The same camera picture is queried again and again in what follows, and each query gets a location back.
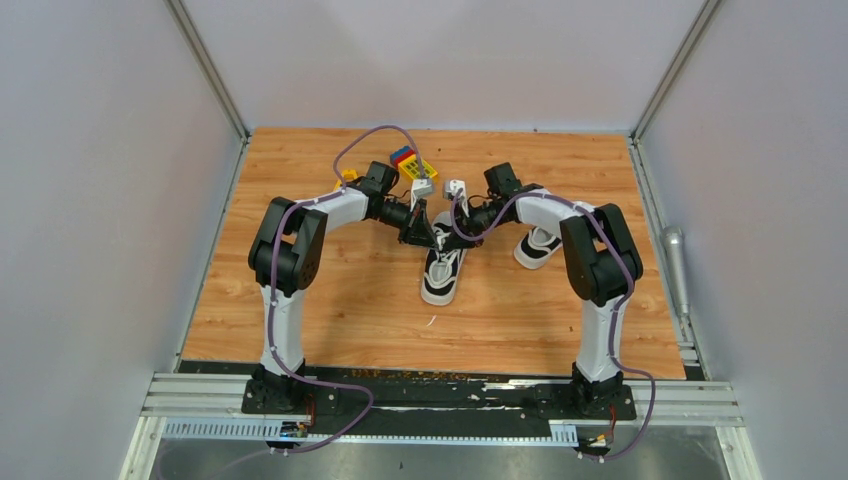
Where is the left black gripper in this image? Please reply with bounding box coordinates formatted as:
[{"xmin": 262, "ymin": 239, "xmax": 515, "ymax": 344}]
[{"xmin": 378, "ymin": 197, "xmax": 439, "ymax": 251}]

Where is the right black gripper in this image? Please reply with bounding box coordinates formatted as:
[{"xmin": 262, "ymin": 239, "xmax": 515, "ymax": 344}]
[{"xmin": 444, "ymin": 199, "xmax": 511, "ymax": 251}]

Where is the white shoe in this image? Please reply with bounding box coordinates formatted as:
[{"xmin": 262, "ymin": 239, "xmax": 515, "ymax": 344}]
[{"xmin": 421, "ymin": 249, "xmax": 468, "ymax": 306}]

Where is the black white sneaker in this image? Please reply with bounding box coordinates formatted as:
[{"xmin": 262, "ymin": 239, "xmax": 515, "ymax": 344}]
[{"xmin": 513, "ymin": 197, "xmax": 595, "ymax": 270}]

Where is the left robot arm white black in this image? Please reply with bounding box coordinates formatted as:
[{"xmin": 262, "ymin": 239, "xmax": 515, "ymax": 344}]
[{"xmin": 248, "ymin": 162, "xmax": 438, "ymax": 413}]

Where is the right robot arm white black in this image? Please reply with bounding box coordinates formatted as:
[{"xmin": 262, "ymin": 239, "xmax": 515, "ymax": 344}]
[{"xmin": 444, "ymin": 163, "xmax": 643, "ymax": 418}]

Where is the colourful toy block stack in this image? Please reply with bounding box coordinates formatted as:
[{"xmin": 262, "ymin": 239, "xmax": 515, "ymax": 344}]
[{"xmin": 389, "ymin": 146, "xmax": 438, "ymax": 182}]

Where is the yellow triangle toy block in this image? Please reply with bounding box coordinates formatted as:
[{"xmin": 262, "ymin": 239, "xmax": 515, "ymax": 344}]
[{"xmin": 334, "ymin": 169, "xmax": 359, "ymax": 190}]

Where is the grey metal cylinder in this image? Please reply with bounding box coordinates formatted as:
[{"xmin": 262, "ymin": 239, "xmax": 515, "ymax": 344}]
[{"xmin": 662, "ymin": 226, "xmax": 691, "ymax": 317}]

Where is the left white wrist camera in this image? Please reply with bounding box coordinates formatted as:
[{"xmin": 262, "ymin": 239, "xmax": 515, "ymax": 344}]
[{"xmin": 410, "ymin": 177, "xmax": 435, "ymax": 210}]

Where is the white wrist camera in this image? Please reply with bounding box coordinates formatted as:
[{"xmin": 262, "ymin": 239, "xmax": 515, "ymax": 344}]
[
  {"xmin": 410, "ymin": 177, "xmax": 435, "ymax": 210},
  {"xmin": 443, "ymin": 179, "xmax": 469, "ymax": 216}
]

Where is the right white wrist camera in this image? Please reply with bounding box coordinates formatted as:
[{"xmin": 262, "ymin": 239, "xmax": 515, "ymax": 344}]
[{"xmin": 443, "ymin": 179, "xmax": 469, "ymax": 216}]

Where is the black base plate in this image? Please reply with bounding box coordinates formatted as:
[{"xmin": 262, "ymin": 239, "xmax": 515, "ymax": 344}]
[{"xmin": 178, "ymin": 361, "xmax": 637, "ymax": 438}]

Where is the white slotted cable duct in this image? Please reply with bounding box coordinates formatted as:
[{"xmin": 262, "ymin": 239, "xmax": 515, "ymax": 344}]
[{"xmin": 162, "ymin": 417, "xmax": 579, "ymax": 446}]

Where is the aluminium frame rail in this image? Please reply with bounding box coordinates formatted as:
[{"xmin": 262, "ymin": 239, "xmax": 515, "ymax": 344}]
[{"xmin": 140, "ymin": 372, "xmax": 266, "ymax": 419}]

